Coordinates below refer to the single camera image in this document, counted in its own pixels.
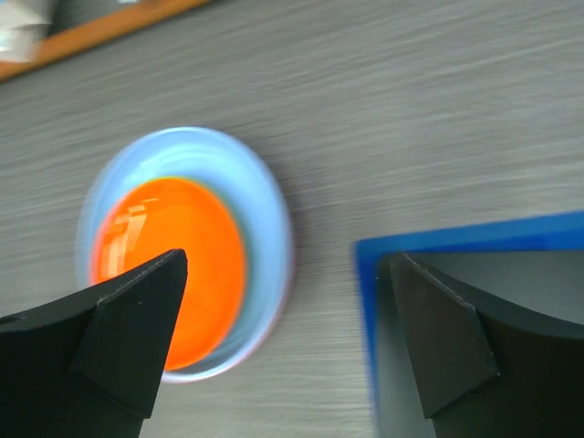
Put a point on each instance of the light blue plate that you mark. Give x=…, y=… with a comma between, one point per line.
x=211, y=157

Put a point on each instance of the black cloth mat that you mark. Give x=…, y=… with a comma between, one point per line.
x=550, y=283

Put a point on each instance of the orange plate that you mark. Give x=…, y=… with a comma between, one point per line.
x=170, y=213

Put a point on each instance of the orange wooden shelf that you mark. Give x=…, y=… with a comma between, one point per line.
x=71, y=42

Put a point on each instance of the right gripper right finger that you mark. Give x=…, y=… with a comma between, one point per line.
x=484, y=366

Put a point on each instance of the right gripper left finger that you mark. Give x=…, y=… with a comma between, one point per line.
x=90, y=364

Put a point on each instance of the pink plate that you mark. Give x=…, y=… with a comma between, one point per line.
x=271, y=269

